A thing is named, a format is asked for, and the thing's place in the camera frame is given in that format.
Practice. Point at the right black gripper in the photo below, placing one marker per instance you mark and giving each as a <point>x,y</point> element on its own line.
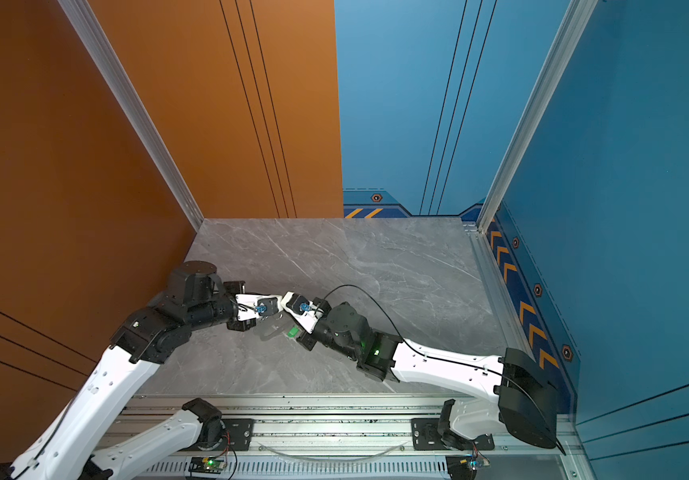
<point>306,341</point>

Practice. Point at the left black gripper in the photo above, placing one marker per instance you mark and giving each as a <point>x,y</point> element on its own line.
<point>241,324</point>

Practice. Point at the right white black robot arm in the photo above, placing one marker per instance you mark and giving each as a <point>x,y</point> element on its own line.
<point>503,393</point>

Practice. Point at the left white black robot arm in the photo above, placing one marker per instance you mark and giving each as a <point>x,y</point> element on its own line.
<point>195,298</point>

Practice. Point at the left small circuit board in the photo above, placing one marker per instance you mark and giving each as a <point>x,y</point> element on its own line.
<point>207,466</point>

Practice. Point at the small circuit board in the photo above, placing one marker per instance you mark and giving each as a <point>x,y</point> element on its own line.
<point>466,467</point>
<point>207,466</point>

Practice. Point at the right small circuit board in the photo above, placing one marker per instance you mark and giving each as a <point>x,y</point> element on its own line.
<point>466,467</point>

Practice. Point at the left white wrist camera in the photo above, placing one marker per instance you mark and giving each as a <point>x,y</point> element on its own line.
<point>256,306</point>

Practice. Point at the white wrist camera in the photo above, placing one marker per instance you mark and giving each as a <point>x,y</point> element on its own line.
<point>306,313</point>
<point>256,306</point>

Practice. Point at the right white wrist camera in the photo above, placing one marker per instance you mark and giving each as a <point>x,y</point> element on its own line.
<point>306,313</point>

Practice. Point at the aluminium front rail frame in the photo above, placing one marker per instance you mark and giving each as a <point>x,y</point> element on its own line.
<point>369,436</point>

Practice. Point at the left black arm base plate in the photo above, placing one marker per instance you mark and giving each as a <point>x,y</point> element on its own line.
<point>236,433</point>

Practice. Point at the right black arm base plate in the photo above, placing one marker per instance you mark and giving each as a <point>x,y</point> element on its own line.
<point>434,434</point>

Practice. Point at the left aluminium corner post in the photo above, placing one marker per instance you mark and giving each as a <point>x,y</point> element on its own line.
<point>86,25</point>

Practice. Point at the aluminium corner post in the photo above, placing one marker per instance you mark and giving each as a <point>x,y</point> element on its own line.
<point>86,25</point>
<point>563,47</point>

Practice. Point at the right aluminium corner post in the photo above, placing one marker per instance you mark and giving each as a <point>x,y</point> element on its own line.
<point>563,47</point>

